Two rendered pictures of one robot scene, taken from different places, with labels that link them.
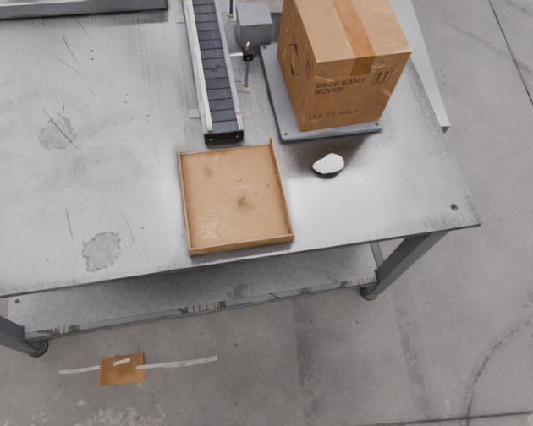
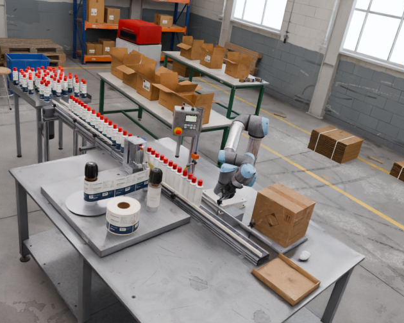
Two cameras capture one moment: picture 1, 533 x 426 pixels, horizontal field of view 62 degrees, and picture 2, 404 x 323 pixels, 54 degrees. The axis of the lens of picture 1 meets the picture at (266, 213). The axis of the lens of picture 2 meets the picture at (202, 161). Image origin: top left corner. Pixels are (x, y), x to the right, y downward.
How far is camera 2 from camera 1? 1.72 m
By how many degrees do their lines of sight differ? 42
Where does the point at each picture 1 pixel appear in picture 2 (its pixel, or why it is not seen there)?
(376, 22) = (297, 197)
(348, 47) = (299, 206)
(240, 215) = (294, 284)
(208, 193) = (276, 281)
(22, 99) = (169, 275)
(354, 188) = (319, 261)
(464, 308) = not seen: outside the picture
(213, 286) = not seen: outside the picture
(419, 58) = not seen: hidden behind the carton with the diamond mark
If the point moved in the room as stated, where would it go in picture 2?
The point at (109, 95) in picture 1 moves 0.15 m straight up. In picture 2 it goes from (202, 261) to (206, 241)
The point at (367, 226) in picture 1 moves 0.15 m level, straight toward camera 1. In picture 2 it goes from (335, 272) to (342, 289)
